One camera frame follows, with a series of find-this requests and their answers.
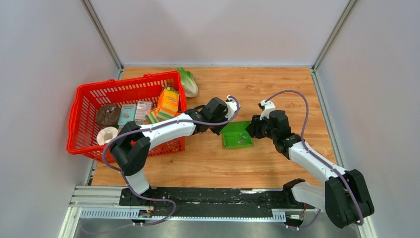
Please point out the pink small box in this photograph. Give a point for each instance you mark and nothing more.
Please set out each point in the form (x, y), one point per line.
(142, 109)

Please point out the green paper box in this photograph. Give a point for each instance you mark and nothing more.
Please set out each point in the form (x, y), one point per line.
(233, 132)

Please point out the green striped sponge pack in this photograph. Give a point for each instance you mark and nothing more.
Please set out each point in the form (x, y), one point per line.
(151, 117)

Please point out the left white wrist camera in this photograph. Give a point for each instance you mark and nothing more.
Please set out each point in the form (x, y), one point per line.
(233, 107)

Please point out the orange yellow carton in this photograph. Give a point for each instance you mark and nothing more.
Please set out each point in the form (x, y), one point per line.
(168, 103)

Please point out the green lettuce head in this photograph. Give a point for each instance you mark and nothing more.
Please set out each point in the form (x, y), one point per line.
(188, 83)

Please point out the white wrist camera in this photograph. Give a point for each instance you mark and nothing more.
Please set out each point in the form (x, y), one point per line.
(233, 107)
(267, 107)

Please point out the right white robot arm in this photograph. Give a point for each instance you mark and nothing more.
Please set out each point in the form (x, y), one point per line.
(344, 196)

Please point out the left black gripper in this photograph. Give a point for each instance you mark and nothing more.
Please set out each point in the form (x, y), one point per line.
(218, 131)

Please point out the brown round bread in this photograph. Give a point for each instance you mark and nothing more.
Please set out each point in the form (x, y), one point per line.
(108, 115)

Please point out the teal small box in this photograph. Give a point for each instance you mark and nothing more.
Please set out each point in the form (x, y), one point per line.
(127, 114)

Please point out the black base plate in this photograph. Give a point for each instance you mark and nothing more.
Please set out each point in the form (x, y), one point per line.
(212, 202)

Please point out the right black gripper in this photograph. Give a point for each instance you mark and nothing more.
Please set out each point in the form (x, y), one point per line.
(253, 127)

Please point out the white toilet paper roll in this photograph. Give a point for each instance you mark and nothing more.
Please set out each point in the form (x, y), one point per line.
(107, 134)

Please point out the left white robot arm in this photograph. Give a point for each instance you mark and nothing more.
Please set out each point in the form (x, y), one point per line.
(131, 147)

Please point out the red plastic basket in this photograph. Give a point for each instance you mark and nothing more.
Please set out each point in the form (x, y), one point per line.
(82, 126)

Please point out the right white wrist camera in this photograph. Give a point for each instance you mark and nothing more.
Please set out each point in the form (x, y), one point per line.
(267, 107)

